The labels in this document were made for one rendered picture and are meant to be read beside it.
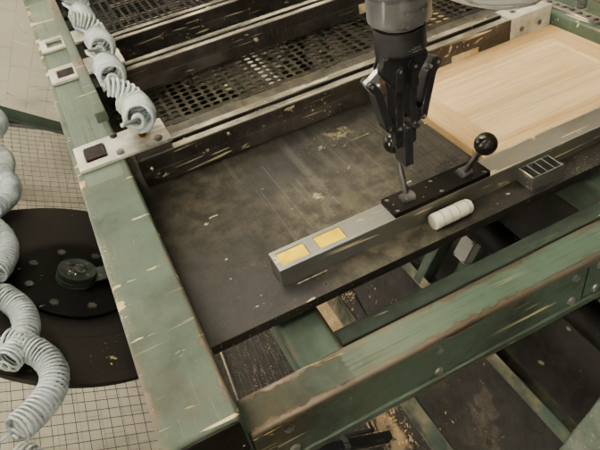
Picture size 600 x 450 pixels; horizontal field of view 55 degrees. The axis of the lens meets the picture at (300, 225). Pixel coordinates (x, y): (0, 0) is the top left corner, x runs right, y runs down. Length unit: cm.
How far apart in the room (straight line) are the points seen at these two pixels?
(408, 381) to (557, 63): 90
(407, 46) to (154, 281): 50
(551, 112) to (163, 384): 94
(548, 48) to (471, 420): 195
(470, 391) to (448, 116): 192
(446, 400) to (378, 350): 233
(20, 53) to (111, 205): 596
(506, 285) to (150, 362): 51
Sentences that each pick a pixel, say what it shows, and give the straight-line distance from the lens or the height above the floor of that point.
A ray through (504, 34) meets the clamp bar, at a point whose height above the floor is 103.
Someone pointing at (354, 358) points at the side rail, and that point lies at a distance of 81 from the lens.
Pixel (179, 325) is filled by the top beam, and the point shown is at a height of 190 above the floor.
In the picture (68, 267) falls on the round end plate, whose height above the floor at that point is 187.
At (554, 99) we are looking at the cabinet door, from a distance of 137.
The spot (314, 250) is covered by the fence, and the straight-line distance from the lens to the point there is 97.
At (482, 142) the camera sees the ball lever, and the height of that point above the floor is 146.
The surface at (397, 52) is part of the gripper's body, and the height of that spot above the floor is 167.
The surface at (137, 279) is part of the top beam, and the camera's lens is 93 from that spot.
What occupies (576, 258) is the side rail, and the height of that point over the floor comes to 140.
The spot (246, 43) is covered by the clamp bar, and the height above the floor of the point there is 147.
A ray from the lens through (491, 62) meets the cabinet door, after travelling 151.
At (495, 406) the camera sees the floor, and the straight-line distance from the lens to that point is 293.
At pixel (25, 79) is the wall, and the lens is 716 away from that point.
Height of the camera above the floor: 220
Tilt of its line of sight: 32 degrees down
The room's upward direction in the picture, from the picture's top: 88 degrees counter-clockwise
